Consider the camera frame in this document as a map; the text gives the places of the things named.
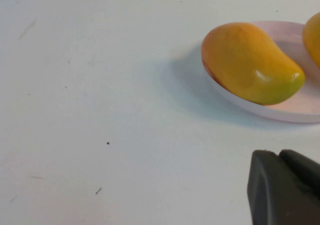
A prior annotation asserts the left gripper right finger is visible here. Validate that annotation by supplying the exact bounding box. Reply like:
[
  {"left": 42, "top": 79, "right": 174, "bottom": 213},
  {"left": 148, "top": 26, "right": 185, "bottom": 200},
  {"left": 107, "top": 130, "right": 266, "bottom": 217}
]
[{"left": 278, "top": 149, "right": 320, "bottom": 190}]

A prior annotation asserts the orange-yellow toy mango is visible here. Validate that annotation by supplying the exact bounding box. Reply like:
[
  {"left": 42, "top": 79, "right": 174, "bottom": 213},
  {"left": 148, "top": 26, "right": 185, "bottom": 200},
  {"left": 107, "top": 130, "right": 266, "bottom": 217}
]
[
  {"left": 301, "top": 11, "right": 320, "bottom": 69},
  {"left": 201, "top": 22, "right": 306, "bottom": 106}
]

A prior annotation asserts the pink round plate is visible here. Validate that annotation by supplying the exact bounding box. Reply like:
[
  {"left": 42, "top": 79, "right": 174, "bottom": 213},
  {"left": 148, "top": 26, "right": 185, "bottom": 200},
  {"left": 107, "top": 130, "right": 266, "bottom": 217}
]
[{"left": 203, "top": 20, "right": 320, "bottom": 124}]

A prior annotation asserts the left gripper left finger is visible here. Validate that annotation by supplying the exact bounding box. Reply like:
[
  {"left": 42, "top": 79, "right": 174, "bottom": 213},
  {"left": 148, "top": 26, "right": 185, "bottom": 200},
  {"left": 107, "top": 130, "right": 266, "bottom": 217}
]
[{"left": 246, "top": 149, "right": 320, "bottom": 225}]

